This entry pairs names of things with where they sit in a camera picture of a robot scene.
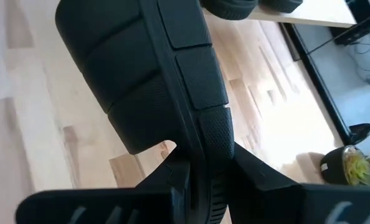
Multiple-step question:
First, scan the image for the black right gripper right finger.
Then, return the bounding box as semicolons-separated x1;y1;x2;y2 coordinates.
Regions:
228;142;370;224

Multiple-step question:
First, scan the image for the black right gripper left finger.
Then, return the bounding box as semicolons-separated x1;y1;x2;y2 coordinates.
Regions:
15;149;192;224

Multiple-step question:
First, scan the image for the black rubber slide sandal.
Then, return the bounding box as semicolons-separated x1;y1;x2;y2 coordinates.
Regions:
199;0;258;21
259;0;304;14
54;0;235;224

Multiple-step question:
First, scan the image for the small potted green plant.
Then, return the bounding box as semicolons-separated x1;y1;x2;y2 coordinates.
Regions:
320;144;370;187

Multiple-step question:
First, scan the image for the black background equipment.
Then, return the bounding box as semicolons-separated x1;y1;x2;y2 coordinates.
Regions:
308;0;370;55

